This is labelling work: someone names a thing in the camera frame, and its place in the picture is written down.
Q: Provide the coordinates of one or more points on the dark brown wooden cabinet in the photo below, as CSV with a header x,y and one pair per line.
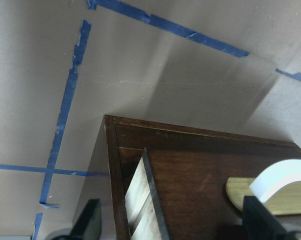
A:
x,y
105,179

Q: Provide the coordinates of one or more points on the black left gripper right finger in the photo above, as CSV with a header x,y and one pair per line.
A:
x,y
259,223

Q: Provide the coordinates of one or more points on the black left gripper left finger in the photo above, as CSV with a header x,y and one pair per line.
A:
x,y
89,224

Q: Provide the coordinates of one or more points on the wooden drawer with white handle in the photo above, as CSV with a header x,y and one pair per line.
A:
x,y
176,193

